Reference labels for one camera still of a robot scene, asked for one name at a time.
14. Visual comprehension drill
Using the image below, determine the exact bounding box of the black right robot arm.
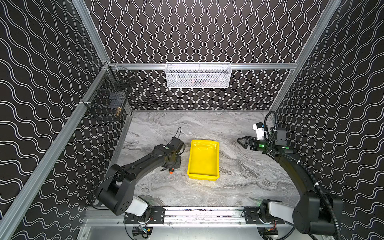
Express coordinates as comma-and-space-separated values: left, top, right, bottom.
237, 136, 343, 240

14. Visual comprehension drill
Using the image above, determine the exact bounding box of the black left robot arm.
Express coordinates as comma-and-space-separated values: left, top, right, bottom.
95, 137, 186, 216

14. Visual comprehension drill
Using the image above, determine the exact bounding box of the yellow plastic bin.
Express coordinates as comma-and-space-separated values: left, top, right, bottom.
187, 139, 220, 181

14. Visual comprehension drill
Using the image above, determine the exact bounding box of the brass fitting in basket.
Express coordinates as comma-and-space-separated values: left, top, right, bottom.
116, 107, 122, 117

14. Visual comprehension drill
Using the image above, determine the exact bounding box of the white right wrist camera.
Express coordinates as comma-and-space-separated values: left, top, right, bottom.
253, 122, 266, 140

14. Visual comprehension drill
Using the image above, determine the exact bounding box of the clear mesh wall basket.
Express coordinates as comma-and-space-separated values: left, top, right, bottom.
165, 62, 232, 89

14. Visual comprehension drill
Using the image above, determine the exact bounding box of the aluminium front rail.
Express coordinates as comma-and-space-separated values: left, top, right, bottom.
83, 207, 290, 227

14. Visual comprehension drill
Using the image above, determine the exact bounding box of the black wire wall basket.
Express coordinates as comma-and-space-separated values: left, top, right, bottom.
86, 66, 137, 122

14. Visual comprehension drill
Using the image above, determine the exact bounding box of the black corrugated cable conduit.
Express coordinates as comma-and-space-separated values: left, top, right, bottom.
271, 151, 343, 240

